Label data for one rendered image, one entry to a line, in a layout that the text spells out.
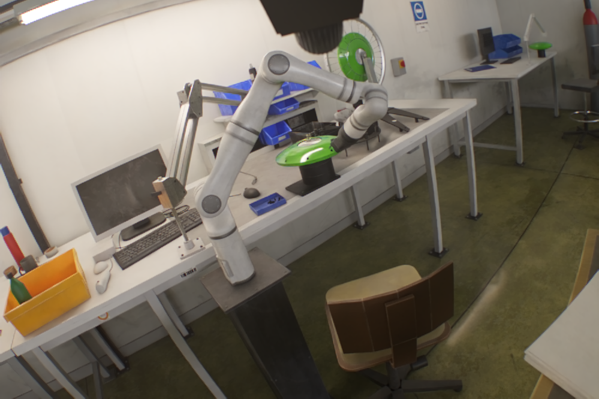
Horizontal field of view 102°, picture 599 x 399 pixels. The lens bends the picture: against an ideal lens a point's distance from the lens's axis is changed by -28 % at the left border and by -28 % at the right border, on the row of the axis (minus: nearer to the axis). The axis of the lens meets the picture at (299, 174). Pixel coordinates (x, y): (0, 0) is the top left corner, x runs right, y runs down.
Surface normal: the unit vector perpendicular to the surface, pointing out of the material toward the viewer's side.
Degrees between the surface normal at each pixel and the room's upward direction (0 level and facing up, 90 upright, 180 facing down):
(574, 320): 0
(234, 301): 0
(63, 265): 86
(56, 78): 90
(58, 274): 86
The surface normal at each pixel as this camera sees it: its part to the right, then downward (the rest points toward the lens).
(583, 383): -0.26, -0.91
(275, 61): 0.13, 0.10
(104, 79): 0.55, 0.14
